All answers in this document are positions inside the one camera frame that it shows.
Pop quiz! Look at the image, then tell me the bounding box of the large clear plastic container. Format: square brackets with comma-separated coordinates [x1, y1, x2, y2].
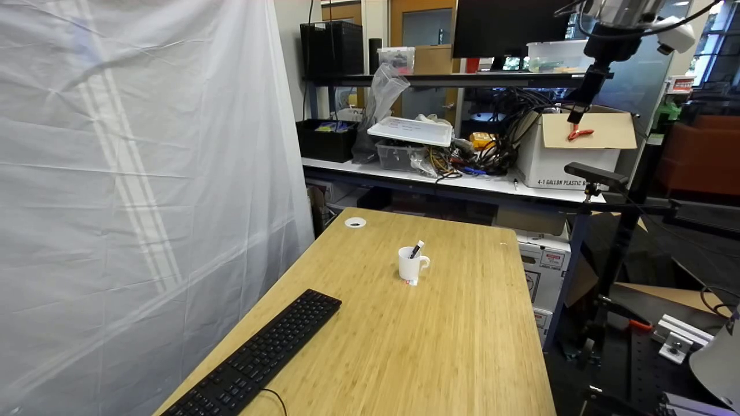
[526, 40, 594, 74]

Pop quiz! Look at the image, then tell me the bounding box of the black monitor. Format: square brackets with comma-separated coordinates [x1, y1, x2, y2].
[452, 0, 580, 60]

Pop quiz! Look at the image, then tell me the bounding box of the window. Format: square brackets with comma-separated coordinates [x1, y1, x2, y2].
[687, 0, 740, 88]

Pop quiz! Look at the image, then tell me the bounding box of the white cardboard box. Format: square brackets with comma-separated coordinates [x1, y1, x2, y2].
[514, 105, 638, 191]

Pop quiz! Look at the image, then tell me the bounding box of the orange armchair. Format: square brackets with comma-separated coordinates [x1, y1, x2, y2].
[655, 114, 740, 200]

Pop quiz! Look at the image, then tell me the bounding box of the brown cardboard box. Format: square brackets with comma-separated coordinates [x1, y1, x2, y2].
[413, 44, 461, 75]

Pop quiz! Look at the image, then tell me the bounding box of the wooden door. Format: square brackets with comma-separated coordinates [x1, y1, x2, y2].
[388, 0, 458, 123]

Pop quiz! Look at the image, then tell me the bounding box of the small clear plastic box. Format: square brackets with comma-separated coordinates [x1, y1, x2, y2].
[377, 46, 416, 75]

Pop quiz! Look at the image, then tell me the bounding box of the white plastic lid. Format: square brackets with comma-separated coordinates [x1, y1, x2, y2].
[367, 116, 454, 148]

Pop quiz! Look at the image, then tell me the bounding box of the clear plastic bag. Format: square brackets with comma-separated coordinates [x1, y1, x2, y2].
[351, 62, 412, 165]

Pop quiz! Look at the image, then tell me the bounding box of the stack of white boxes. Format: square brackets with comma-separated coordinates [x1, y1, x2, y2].
[516, 230, 573, 348]

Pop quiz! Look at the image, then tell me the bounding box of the clear plastic bin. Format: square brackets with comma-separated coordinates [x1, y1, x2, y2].
[375, 139, 430, 173]

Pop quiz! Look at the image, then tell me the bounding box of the workbench with shelf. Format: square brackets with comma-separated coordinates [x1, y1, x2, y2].
[299, 70, 609, 352]

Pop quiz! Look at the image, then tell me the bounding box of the black crate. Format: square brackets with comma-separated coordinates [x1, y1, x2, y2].
[299, 20, 365, 77]

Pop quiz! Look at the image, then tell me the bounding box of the white mug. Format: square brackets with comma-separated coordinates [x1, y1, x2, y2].
[398, 246, 431, 283]

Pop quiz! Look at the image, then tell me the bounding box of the black plastic bin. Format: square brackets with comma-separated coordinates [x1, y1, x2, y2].
[295, 118, 359, 164]

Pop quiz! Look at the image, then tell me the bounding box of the black keyboard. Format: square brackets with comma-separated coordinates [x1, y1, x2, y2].
[158, 289, 343, 416]

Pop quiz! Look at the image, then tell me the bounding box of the white fabric curtain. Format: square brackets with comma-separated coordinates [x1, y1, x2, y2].
[0, 0, 316, 416]

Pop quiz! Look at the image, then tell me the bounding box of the tangle of cables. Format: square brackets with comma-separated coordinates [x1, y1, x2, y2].
[427, 87, 560, 177]

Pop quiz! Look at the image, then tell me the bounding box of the camera on mount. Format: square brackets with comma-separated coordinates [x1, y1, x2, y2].
[563, 142, 661, 362]

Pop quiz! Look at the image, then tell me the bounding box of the aluminium bracket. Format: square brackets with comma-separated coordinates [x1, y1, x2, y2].
[652, 313, 715, 365]

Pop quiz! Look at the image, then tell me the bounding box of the black cable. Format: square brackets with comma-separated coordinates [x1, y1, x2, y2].
[259, 388, 288, 416]

